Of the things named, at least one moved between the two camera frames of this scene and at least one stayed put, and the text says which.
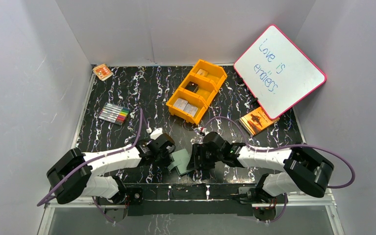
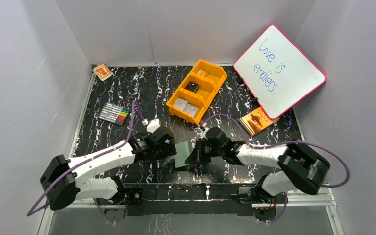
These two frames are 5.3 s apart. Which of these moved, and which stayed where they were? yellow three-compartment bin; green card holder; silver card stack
Moved: green card holder
Stayed: silver card stack; yellow three-compartment bin
